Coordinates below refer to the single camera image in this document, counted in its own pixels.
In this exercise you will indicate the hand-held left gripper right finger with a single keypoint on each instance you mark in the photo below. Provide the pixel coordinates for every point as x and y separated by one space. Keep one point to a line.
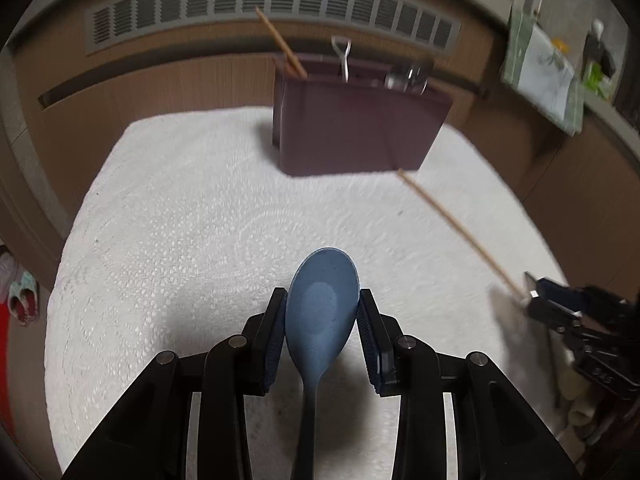
367 340

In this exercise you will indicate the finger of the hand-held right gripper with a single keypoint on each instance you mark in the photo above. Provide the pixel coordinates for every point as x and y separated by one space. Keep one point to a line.
560 294
550 316

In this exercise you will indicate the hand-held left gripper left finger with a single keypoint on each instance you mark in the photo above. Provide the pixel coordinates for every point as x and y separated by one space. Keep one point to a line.
274 355

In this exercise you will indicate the blue spoon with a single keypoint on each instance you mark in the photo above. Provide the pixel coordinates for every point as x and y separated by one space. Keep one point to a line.
322 300

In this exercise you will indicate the wooden chopstick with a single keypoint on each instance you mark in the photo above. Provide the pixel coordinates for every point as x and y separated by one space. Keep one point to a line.
450 220
280 40
291 69

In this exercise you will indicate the purple utensil holder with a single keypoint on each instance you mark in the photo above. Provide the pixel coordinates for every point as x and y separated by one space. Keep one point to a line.
350 125

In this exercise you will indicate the white textured mat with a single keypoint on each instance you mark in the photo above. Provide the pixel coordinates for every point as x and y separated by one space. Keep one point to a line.
175 235

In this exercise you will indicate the green checked towel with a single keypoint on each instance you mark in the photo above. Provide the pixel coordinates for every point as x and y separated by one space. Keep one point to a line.
545 80

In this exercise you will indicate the green plastic bag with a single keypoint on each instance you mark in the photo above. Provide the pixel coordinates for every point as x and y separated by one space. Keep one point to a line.
597 82

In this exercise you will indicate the patterned slipper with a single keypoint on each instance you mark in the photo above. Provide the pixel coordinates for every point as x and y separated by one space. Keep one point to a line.
24 297

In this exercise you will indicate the metal spatula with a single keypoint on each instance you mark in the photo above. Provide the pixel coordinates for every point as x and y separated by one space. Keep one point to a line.
344 65

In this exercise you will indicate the black wall rack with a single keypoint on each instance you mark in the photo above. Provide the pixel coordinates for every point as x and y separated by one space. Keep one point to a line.
599 52

